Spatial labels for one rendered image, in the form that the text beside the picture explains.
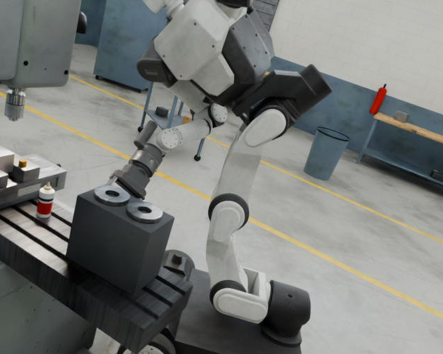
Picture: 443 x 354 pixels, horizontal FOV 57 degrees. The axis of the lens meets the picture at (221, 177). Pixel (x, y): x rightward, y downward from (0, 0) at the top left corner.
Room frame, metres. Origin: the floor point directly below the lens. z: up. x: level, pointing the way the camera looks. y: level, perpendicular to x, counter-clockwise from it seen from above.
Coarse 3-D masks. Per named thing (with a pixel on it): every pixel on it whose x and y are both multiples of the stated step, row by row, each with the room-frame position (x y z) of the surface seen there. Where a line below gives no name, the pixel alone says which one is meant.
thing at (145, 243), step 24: (96, 192) 0.90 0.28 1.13; (120, 192) 0.94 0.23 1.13; (96, 216) 0.87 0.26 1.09; (120, 216) 0.85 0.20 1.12; (144, 216) 0.86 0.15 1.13; (168, 216) 0.93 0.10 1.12; (72, 240) 0.88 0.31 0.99; (96, 240) 0.86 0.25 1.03; (120, 240) 0.84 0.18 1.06; (144, 240) 0.82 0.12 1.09; (96, 264) 0.86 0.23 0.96; (120, 264) 0.84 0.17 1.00; (144, 264) 0.83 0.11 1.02; (120, 288) 0.83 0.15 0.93
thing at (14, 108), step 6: (6, 96) 1.03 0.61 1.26; (6, 102) 1.03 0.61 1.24; (12, 102) 1.02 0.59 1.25; (18, 102) 1.03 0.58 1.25; (24, 102) 1.05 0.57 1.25; (6, 108) 1.03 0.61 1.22; (12, 108) 1.03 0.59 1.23; (18, 108) 1.03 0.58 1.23; (24, 108) 1.06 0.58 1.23; (6, 114) 1.03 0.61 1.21; (12, 114) 1.03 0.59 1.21; (18, 114) 1.04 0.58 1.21
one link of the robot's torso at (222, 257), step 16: (224, 208) 1.24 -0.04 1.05; (240, 208) 1.25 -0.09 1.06; (224, 224) 1.24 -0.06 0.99; (240, 224) 1.25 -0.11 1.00; (208, 240) 1.25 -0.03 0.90; (224, 240) 1.24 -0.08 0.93; (208, 256) 1.29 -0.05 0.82; (224, 256) 1.29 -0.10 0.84; (224, 272) 1.29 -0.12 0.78; (240, 272) 1.34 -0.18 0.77; (224, 288) 1.27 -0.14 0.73; (240, 288) 1.28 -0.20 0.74
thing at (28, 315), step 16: (32, 288) 1.00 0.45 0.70; (0, 304) 0.89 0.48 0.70; (16, 304) 0.95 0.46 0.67; (32, 304) 1.01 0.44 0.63; (48, 304) 1.07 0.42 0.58; (0, 320) 0.90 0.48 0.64; (16, 320) 0.96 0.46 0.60; (32, 320) 1.02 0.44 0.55; (48, 320) 1.09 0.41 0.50; (64, 320) 1.16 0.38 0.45; (80, 320) 1.26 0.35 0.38; (0, 336) 0.91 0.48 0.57; (16, 336) 0.96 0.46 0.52; (32, 336) 1.03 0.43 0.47; (48, 336) 1.10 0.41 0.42; (64, 336) 1.18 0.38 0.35; (80, 336) 1.28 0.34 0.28; (0, 352) 0.91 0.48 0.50; (16, 352) 0.97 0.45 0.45; (32, 352) 1.04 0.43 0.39; (48, 352) 1.11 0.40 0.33; (64, 352) 1.20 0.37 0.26
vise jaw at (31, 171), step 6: (18, 156) 1.14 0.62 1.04; (18, 162) 1.10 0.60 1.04; (30, 162) 1.12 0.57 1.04; (18, 168) 1.07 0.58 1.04; (24, 168) 1.08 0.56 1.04; (30, 168) 1.09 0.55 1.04; (36, 168) 1.10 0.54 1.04; (12, 174) 1.08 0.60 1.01; (18, 174) 1.07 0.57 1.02; (24, 174) 1.06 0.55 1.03; (30, 174) 1.08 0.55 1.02; (36, 174) 1.10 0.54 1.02; (24, 180) 1.06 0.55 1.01; (30, 180) 1.09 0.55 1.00
